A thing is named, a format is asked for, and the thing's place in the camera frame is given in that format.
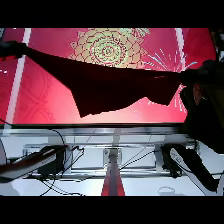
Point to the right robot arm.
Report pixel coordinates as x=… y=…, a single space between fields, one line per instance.
x=192 y=162

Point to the silver frame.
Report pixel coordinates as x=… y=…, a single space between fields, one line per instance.
x=113 y=154

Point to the dark red garment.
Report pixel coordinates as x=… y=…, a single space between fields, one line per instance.
x=106 y=88

